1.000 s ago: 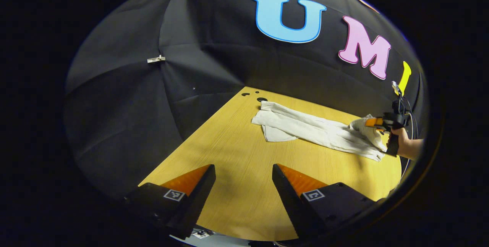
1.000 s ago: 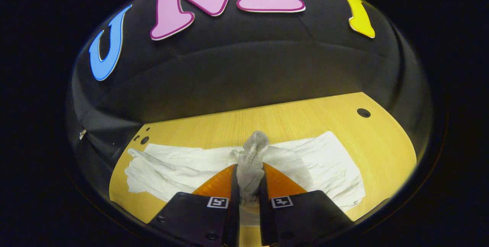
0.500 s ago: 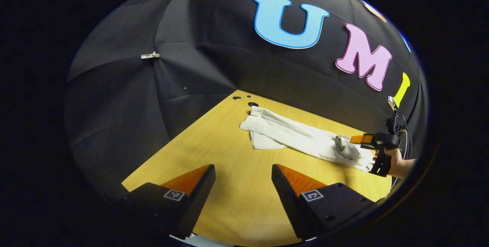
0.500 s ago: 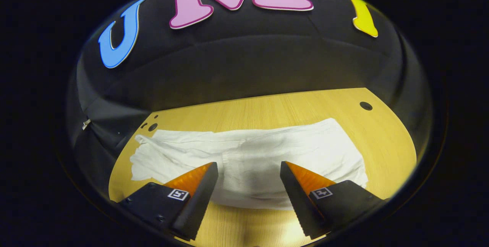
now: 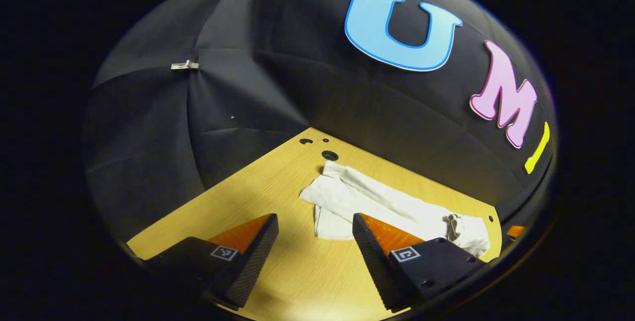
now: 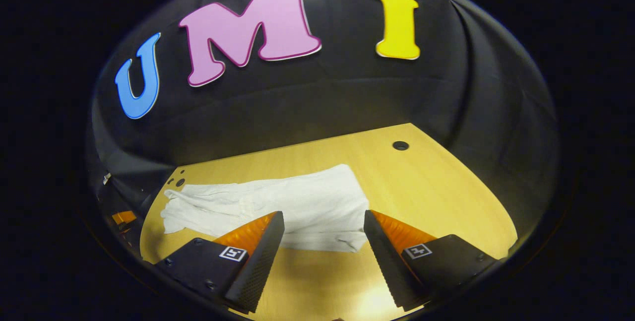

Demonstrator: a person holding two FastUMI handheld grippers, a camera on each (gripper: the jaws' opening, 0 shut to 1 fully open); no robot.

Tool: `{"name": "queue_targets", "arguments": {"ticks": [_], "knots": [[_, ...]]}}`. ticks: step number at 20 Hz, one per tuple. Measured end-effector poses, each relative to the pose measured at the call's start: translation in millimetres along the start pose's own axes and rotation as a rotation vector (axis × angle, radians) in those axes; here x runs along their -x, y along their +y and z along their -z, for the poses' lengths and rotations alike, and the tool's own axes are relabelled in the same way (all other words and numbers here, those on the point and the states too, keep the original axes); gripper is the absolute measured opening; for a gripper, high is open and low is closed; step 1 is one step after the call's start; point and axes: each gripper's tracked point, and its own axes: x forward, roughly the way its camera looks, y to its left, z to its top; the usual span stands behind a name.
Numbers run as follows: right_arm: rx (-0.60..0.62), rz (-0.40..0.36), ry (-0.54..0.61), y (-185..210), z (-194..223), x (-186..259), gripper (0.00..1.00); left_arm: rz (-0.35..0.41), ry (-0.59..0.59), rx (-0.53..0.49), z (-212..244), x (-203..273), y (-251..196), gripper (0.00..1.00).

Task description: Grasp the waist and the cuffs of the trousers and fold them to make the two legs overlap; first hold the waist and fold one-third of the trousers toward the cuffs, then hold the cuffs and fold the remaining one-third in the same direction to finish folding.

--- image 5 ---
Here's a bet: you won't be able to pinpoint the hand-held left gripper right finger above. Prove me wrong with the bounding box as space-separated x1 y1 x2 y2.
352 213 489 313

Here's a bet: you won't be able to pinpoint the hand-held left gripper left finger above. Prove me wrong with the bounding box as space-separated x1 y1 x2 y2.
144 213 280 310

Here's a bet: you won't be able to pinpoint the white jeans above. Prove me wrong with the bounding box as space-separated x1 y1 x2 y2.
299 160 491 258

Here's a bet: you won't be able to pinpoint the black backdrop cloth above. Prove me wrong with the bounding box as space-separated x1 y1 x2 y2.
83 0 557 242

